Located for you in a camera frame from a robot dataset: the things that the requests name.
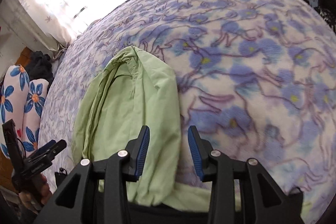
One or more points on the black white patterned cloth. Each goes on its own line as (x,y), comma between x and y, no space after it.
(327,16)

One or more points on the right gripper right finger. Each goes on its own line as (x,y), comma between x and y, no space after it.
(242,191)

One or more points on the blue cat print blanket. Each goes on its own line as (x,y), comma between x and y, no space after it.
(285,74)

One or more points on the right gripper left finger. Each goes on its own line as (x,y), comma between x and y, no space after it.
(95,191)

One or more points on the white blue flower quilt roll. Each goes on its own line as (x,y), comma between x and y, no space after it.
(22,100)

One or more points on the dark clothes pile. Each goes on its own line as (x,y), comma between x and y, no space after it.
(40,67)

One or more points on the green and black hooded jacket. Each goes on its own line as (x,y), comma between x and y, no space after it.
(168,88)

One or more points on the person's left hand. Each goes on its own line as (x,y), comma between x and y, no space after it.
(40,196)

